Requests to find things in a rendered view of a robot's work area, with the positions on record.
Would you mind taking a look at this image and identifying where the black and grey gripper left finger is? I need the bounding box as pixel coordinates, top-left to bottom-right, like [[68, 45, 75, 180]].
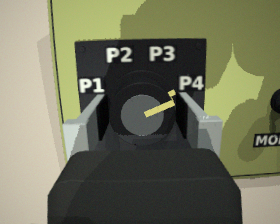
[[62, 94, 109, 162]]

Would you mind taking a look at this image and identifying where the olive green control console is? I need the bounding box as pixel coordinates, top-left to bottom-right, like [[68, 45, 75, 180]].
[[47, 0, 280, 179]]

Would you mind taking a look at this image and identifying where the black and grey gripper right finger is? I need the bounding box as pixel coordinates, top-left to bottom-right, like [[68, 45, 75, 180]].
[[176, 92, 223, 157]]

